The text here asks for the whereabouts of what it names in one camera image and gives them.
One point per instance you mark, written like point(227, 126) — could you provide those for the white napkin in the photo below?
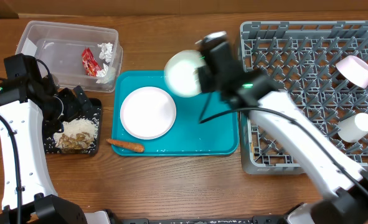
point(106, 51)

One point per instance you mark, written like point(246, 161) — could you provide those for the cream bowl with leftovers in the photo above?
point(181, 75)

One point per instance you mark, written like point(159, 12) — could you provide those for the pink round plate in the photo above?
point(148, 113)

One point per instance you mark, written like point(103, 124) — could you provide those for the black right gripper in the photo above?
point(208, 83)

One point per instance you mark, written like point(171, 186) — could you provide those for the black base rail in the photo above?
point(258, 219)

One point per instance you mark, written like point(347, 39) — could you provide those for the rice and meat leftovers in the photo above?
point(78, 134)

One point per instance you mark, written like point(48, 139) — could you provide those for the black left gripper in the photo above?
point(74, 107)

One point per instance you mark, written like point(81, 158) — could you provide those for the grey dishwasher rack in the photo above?
point(302, 56)

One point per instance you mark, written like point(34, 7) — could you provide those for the red foil snack wrapper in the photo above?
point(91, 66)

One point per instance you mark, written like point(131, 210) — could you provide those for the small white cup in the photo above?
point(353, 128)

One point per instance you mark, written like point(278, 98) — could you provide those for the black food waste tray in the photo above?
point(96, 114)

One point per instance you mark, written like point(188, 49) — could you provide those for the pink white bowl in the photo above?
point(355, 70)

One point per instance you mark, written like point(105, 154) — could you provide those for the clear plastic waste bin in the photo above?
point(60, 47)

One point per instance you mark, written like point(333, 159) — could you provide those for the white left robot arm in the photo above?
point(31, 108)

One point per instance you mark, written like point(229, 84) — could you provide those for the teal serving tray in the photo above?
point(187, 137)

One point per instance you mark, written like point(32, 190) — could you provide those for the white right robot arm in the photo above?
point(342, 182)

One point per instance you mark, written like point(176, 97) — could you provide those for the orange carrot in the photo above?
point(132, 146)

